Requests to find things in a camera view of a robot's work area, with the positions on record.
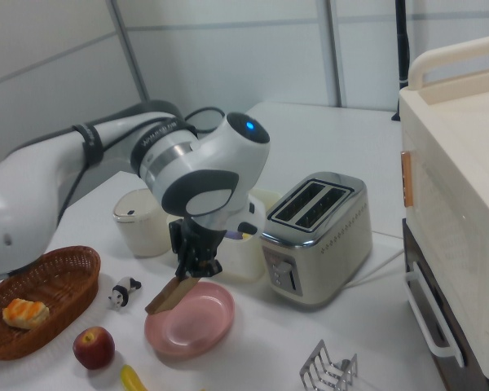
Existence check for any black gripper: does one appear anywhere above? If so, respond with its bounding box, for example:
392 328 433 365
169 218 225 282

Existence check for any brown toast bread slice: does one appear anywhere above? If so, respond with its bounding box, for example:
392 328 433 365
144 276 200 315

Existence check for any pink plate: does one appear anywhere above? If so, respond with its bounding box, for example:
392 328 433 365
143 281 236 360

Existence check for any white plastic tub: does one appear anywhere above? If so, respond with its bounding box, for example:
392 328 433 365
165 187 282 284

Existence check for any cream lidded bin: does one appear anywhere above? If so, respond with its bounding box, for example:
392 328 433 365
112 187 176 257

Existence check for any panda figurine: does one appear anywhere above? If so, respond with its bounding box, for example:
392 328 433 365
108 276 143 310

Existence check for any yellow banana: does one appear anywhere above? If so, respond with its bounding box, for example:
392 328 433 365
119 364 148 391

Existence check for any red apple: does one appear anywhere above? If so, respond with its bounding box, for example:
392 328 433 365
73 326 116 371

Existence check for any brown wicker basket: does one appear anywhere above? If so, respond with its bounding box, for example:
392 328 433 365
0 245 102 362

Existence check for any cream and chrome toaster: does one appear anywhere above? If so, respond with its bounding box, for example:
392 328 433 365
255 171 374 313

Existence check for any metal toast rack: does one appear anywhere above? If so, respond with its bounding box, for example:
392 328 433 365
299 339 359 391

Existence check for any orange glazed pastry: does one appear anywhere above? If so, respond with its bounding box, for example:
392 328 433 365
2 297 51 330

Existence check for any black pole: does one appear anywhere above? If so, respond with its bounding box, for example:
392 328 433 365
392 0 411 122

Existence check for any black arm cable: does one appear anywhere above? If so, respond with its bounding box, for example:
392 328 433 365
56 106 226 229

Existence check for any black cable strap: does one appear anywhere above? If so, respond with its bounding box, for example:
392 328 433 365
72 121 107 167

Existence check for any white toaster cable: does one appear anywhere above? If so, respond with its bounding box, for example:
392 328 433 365
346 246 405 290

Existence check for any orange cabinet door handle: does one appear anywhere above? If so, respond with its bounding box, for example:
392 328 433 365
400 150 415 209

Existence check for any dark oven with white handle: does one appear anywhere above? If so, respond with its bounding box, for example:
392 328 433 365
402 218 489 391

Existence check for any cream cabinet with handle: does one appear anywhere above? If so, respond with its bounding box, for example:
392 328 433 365
398 35 489 384

